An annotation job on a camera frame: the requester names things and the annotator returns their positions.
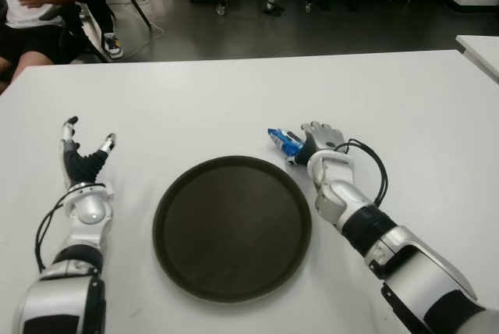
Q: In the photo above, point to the blue Oreo cookie packet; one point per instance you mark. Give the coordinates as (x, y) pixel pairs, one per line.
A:
(284, 143)

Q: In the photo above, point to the person leg with sneaker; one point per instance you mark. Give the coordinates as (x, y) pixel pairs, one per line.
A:
(111, 43)

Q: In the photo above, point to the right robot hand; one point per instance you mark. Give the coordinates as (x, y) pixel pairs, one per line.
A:
(325, 139)

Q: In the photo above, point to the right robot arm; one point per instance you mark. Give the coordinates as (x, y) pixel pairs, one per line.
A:
(397, 248)

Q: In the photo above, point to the round dark brown tray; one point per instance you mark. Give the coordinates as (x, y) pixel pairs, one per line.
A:
(232, 228)

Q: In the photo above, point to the white side table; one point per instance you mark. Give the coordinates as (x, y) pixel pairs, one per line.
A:
(481, 55)

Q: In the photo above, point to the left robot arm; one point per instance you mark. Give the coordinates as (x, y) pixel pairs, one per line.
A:
(74, 256)

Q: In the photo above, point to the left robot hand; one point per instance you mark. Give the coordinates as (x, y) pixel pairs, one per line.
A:
(83, 164)

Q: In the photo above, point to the seated person white shirt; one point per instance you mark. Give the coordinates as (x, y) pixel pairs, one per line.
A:
(31, 10)

